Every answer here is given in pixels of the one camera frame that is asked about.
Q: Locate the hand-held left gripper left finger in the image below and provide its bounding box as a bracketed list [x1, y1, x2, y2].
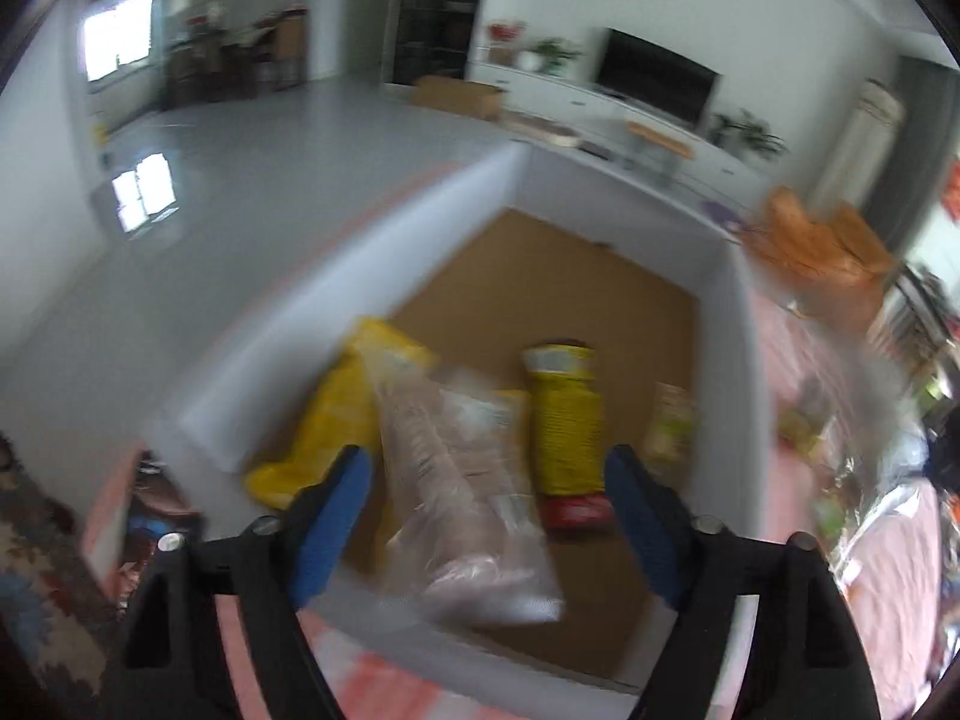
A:
[101, 444, 374, 720]

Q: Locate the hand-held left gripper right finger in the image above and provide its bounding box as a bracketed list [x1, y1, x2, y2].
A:
[604, 444, 882, 720]

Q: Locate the beige green rice cake packet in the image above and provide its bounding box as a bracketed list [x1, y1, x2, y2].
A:
[643, 381, 696, 467]

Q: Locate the large yellow snack bag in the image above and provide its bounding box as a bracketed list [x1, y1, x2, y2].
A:
[246, 315, 440, 511]

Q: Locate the yellow red-ended snack packet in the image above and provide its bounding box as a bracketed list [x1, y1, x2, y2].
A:
[521, 341, 610, 535]

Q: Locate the clear biscuit packet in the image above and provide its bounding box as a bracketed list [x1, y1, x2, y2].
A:
[364, 360, 567, 627]

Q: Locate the pile of snack packets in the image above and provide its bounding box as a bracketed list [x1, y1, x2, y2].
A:
[776, 356, 935, 593]

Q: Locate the white cardboard box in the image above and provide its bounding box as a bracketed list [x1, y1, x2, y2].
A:
[142, 142, 773, 713]

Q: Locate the pink striped bed sheet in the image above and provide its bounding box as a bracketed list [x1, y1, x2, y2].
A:
[75, 289, 960, 720]

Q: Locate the patterned rug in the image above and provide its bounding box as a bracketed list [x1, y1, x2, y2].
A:
[0, 435, 132, 720]

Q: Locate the orange lounge chair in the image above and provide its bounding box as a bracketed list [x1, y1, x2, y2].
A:
[750, 187, 897, 316]

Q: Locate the wooden stool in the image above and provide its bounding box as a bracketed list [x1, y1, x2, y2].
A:
[626, 121, 695, 185]

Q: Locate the large green potted plant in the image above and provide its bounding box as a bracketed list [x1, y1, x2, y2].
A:
[712, 111, 786, 164]

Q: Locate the white television cabinet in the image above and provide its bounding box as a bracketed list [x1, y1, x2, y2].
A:
[465, 60, 773, 203]

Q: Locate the white standing air conditioner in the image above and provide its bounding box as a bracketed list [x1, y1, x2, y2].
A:
[810, 79, 906, 215]

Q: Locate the brown cardboard box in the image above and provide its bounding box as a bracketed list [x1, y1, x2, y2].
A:
[412, 75, 503, 121]

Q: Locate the black television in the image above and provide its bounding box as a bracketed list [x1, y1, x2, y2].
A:
[596, 28, 722, 128]

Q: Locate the dining table with chairs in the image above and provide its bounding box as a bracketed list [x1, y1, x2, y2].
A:
[165, 4, 310, 102]

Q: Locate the small green potted plant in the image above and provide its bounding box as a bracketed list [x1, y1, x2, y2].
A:
[536, 37, 584, 77]

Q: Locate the dark glass cabinet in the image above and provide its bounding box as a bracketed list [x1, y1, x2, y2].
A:
[394, 0, 492, 87]

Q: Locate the bright window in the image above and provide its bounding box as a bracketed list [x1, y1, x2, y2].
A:
[81, 0, 155, 83]

